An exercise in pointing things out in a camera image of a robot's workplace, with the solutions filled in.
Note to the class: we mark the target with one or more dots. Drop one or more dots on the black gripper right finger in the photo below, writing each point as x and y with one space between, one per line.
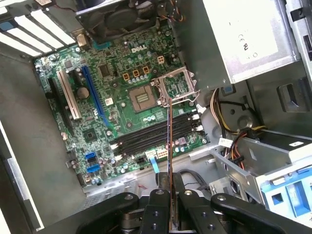
202 217

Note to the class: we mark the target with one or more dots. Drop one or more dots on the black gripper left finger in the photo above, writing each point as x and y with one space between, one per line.
157 214

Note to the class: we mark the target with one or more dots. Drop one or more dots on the RAM stick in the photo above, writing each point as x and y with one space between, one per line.
170 146

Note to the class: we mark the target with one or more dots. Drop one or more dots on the black board power socket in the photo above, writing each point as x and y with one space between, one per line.
141 160

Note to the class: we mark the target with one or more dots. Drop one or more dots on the beige eight-pin power socket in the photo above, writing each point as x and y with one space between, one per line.
162 154

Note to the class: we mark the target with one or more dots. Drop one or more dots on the grey metal drive cage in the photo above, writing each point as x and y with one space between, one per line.
243 156

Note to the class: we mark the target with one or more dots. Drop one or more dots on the blue plastic drive latch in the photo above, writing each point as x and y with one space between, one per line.
297 195

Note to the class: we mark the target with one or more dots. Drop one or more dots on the black chipset chip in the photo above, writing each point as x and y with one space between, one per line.
89 135

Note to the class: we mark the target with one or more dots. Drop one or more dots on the CPU socket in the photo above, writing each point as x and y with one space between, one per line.
142 98

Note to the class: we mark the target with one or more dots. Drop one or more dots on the blue expansion slot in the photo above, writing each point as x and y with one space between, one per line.
95 95

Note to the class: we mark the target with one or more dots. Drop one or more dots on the green motherboard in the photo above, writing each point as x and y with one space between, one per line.
114 85

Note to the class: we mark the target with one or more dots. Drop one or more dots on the metal socket cover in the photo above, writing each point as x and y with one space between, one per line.
173 74

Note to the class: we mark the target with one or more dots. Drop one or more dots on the yellow board inductor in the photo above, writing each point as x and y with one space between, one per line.
145 70
136 73
126 76

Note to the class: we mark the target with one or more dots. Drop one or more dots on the silver coin battery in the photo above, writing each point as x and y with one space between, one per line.
83 92

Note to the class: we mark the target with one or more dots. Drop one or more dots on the long black expansion slot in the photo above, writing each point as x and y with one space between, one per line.
59 104

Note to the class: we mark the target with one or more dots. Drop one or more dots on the white expansion slot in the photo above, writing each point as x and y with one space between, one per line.
69 95

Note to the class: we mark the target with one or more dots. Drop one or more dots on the white four-pin power socket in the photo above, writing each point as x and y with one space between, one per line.
160 59

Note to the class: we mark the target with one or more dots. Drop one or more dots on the short black expansion slot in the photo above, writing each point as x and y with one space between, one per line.
78 78

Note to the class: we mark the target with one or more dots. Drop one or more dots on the black open PC case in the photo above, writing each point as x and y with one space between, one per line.
24 109

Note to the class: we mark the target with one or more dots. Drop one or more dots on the grey power supply unit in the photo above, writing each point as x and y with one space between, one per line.
231 36

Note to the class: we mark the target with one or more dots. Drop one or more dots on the black case fan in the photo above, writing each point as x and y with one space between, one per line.
122 17

